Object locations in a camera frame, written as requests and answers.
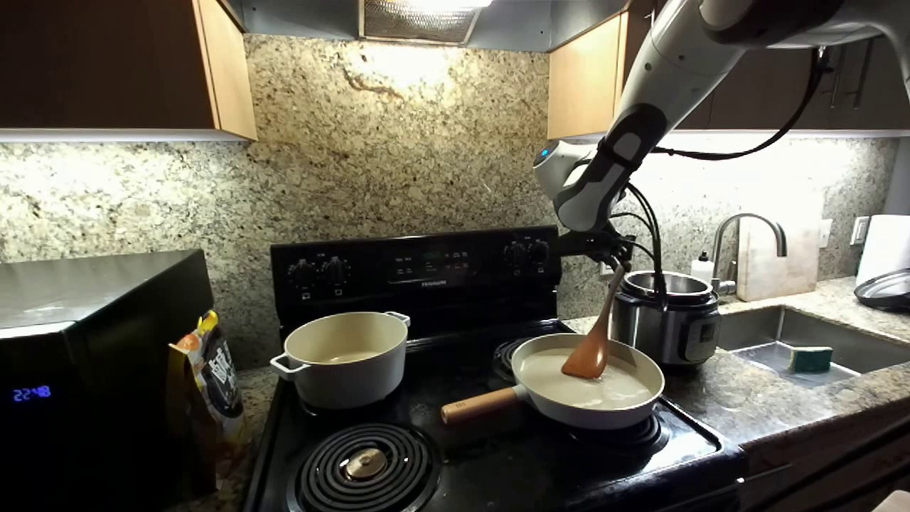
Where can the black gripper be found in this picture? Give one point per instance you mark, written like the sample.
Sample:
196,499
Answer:
593,246

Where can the wooden spatula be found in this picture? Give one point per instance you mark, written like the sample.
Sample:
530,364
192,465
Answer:
589,355

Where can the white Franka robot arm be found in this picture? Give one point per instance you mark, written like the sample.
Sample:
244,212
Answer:
684,58

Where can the stainless steel pressure cooker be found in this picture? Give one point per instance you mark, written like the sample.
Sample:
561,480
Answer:
672,328

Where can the small soap bottle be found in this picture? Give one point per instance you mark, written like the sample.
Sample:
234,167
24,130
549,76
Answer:
699,270

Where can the chrome sink faucet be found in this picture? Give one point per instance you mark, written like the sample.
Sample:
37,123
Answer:
724,256

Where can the pale cutting board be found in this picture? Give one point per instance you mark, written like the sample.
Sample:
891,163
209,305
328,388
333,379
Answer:
782,270

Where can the black coil burner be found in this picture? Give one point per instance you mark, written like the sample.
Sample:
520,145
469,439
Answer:
627,439
364,465

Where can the green sponge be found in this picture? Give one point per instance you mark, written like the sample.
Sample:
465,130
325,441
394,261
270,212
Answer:
810,359

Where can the steel kitchen sink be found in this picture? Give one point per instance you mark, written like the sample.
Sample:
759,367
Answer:
826,331

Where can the black electric stove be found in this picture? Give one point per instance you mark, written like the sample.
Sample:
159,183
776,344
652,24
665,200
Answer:
512,470

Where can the black dish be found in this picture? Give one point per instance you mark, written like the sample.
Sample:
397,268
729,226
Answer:
886,288

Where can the steel range hood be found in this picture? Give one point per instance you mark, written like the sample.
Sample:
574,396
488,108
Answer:
301,14

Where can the yellow black snack bag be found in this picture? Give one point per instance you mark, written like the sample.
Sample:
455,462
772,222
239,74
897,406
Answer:
215,364

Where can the black microwave oven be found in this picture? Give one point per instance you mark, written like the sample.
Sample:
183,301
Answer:
85,379

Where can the dark wood cabinet beside microwave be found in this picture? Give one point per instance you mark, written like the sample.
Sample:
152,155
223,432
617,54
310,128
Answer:
94,58

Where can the white wall outlet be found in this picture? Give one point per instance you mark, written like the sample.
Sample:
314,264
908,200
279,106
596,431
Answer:
859,231

